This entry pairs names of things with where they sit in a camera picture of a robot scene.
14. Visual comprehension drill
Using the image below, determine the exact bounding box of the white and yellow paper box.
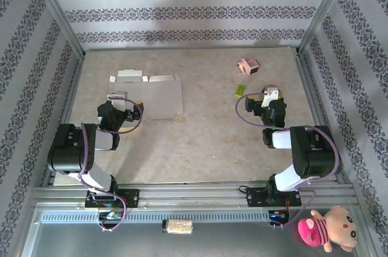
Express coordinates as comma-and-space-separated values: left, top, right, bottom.
109, 70, 185, 122

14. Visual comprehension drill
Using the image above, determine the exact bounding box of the red and gold round tin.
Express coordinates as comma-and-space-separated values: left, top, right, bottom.
261, 84, 285, 102

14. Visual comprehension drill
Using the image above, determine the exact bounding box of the pink toy sharpener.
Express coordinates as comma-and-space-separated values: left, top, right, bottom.
237, 56, 261, 76

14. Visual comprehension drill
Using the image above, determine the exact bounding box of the pink plush pig toy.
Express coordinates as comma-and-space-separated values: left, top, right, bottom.
297, 205, 360, 253

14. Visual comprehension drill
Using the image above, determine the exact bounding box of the grey sheet metal tray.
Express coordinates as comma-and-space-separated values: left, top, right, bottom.
18, 202, 372, 257

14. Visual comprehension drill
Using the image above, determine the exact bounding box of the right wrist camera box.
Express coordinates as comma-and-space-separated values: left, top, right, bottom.
261, 86, 279, 108

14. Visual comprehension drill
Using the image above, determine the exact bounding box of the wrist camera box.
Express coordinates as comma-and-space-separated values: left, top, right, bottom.
106, 89, 130, 112
261, 86, 279, 108

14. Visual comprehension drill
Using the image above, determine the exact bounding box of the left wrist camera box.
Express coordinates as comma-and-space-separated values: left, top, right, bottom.
106, 89, 130, 112

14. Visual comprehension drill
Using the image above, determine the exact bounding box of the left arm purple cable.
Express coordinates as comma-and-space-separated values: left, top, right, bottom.
78, 95, 144, 233

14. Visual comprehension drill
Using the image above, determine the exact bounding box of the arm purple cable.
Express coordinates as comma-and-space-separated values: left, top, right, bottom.
235, 92, 340, 230
78, 95, 144, 233

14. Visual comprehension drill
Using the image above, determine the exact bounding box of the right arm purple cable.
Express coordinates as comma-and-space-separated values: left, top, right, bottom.
235, 92, 340, 230

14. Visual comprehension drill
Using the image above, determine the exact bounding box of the right aluminium side rail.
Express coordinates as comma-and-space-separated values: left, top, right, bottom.
295, 53, 346, 184

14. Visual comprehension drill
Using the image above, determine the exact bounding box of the aluminium side rail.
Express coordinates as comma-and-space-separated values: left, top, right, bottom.
295, 53, 346, 184
42, 55, 86, 187

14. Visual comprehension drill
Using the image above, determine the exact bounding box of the left aluminium side rail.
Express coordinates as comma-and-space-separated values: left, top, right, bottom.
42, 55, 86, 187

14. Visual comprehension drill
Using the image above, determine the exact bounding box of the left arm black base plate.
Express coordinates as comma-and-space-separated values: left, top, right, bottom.
84, 189, 141, 209

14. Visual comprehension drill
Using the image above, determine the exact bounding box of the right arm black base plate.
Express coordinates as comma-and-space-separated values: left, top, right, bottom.
247, 187, 302, 208

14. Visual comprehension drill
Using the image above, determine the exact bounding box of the aluminium mounting rail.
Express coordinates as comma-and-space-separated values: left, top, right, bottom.
30, 181, 355, 209

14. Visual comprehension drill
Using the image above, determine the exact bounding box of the aluminium back rail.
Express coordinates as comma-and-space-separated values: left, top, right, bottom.
83, 45, 299, 52

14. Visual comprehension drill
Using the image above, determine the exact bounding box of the grey slotted cable duct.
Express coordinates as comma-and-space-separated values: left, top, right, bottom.
40, 210, 290, 224

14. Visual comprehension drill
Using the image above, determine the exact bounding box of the right aluminium frame post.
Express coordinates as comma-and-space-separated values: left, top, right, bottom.
296, 0, 355, 55

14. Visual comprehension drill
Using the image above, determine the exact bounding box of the aluminium frame post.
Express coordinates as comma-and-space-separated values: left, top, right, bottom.
296, 0, 355, 55
25, 0, 87, 58

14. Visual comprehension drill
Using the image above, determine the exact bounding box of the left aluminium frame post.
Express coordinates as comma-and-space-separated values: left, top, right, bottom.
25, 0, 87, 58

